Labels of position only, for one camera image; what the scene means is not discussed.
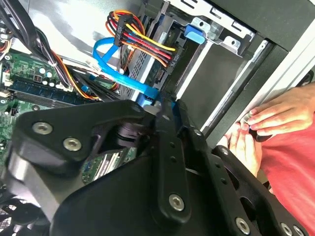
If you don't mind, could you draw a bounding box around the blue data wire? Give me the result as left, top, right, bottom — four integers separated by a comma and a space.
92, 36, 180, 123

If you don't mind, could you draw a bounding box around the person's left hand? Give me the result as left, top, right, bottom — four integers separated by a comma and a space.
247, 82, 315, 136

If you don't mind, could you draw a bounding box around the red yellow black power wire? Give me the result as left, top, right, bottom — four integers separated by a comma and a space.
105, 9, 178, 68

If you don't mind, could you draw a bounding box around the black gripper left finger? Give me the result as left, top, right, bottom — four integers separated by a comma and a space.
1, 92, 193, 224

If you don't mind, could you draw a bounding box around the hard disk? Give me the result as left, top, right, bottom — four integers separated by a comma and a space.
120, 12, 207, 96

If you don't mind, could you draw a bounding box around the person's right hand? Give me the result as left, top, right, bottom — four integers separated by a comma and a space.
218, 122, 263, 178

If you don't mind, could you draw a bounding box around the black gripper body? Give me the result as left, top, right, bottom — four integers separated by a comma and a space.
49, 148, 231, 236

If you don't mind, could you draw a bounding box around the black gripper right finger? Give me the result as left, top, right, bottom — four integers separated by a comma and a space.
176, 98, 311, 236

